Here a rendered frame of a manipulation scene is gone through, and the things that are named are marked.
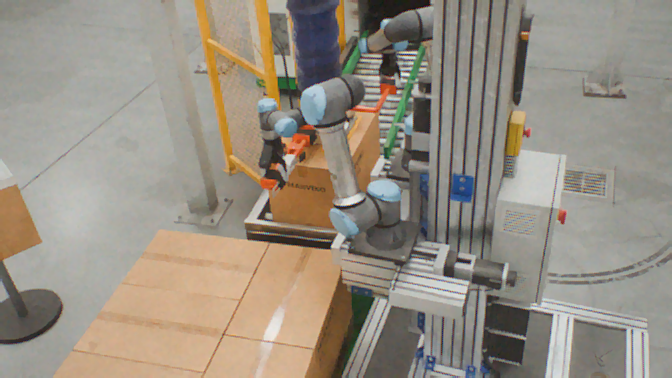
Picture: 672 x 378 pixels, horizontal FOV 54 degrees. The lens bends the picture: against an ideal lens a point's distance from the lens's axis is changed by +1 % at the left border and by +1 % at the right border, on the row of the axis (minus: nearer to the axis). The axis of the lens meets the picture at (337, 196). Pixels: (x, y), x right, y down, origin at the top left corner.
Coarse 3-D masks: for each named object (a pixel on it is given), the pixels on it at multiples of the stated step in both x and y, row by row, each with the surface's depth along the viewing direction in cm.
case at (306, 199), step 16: (368, 128) 324; (320, 144) 313; (352, 144) 311; (368, 144) 328; (304, 160) 302; (320, 160) 301; (368, 160) 333; (288, 176) 305; (304, 176) 302; (320, 176) 299; (368, 176) 337; (288, 192) 311; (304, 192) 308; (320, 192) 305; (272, 208) 321; (288, 208) 318; (304, 208) 314; (320, 208) 311; (304, 224) 321; (320, 224) 317
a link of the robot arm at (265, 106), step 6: (258, 102) 248; (264, 102) 248; (270, 102) 248; (276, 102) 250; (258, 108) 248; (264, 108) 246; (270, 108) 247; (276, 108) 249; (258, 114) 251; (264, 114) 248; (264, 120) 248; (264, 126) 252
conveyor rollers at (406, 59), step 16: (368, 64) 473; (400, 64) 472; (368, 80) 456; (416, 80) 448; (368, 96) 433; (400, 96) 431; (384, 112) 416; (384, 128) 402; (400, 128) 399; (384, 144) 387; (400, 144) 385
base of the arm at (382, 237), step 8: (376, 224) 232; (392, 224) 232; (400, 224) 236; (368, 232) 238; (376, 232) 234; (384, 232) 233; (392, 232) 234; (400, 232) 236; (368, 240) 238; (376, 240) 235; (384, 240) 234; (392, 240) 236; (400, 240) 236; (376, 248) 237; (384, 248) 236; (392, 248) 236
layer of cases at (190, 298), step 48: (192, 240) 324; (240, 240) 322; (144, 288) 299; (192, 288) 297; (240, 288) 295; (288, 288) 293; (336, 288) 293; (96, 336) 277; (144, 336) 275; (192, 336) 273; (240, 336) 272; (288, 336) 270; (336, 336) 303
